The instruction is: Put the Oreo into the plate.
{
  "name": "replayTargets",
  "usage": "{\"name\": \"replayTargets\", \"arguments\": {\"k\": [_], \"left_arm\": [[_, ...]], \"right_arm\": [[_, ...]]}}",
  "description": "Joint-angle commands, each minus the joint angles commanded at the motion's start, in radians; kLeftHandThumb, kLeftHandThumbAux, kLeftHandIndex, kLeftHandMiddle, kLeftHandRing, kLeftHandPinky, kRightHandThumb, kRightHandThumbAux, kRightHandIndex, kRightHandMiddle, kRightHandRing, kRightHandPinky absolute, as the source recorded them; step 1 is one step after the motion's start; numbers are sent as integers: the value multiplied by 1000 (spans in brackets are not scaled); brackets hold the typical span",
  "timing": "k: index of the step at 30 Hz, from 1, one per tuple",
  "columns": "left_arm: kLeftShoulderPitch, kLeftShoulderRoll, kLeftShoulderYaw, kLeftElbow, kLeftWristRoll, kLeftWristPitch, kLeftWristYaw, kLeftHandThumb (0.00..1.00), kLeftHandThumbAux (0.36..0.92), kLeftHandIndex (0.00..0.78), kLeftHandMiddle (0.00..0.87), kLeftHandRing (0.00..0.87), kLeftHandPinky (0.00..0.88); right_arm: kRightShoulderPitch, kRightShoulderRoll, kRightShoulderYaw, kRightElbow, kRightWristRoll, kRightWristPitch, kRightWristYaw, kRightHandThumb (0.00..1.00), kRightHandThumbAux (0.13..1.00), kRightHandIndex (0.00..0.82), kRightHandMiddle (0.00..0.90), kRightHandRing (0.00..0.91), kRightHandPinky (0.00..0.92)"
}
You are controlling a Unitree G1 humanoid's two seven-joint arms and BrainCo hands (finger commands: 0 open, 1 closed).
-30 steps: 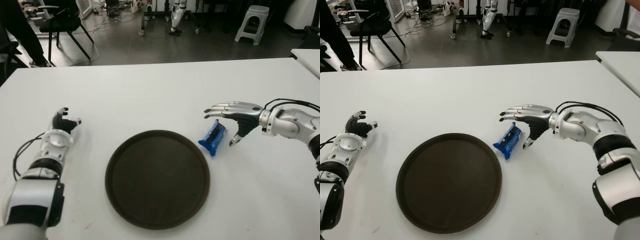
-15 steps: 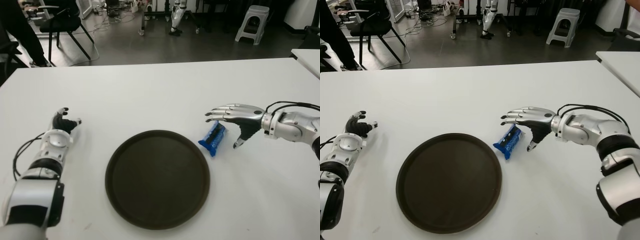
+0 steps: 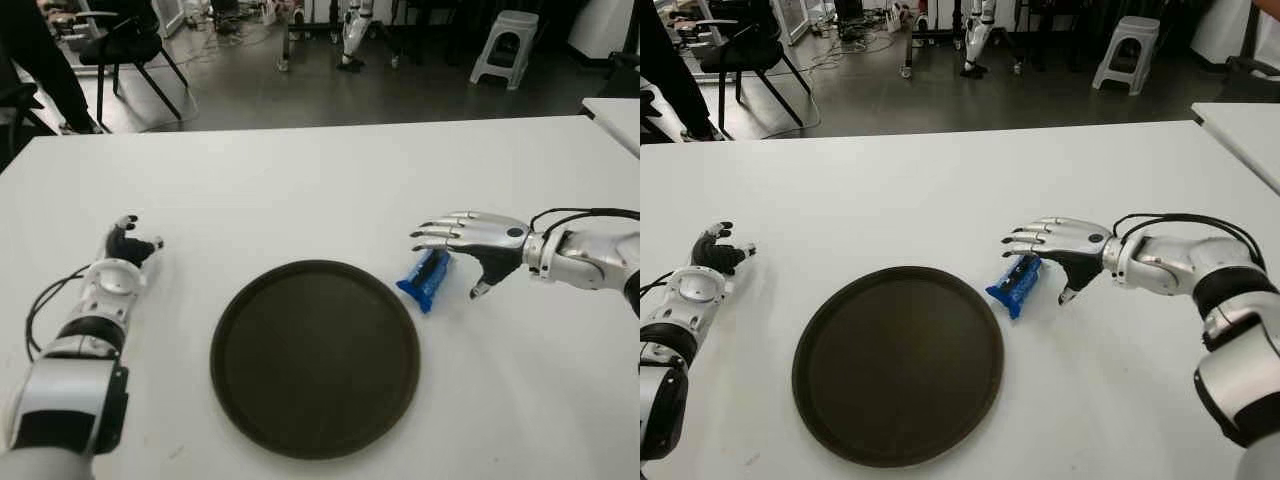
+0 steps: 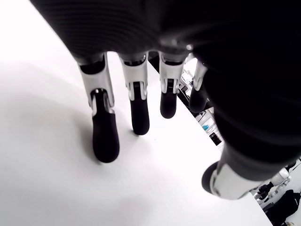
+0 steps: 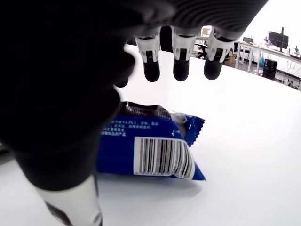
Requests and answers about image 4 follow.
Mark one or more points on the small black box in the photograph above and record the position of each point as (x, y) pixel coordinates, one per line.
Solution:
(216, 139)

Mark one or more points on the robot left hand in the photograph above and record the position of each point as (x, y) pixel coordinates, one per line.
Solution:
(235, 70)

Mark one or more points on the small blue object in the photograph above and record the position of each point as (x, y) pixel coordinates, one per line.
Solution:
(206, 127)

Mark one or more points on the white humanoid robot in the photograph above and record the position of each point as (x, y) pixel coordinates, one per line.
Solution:
(281, 174)

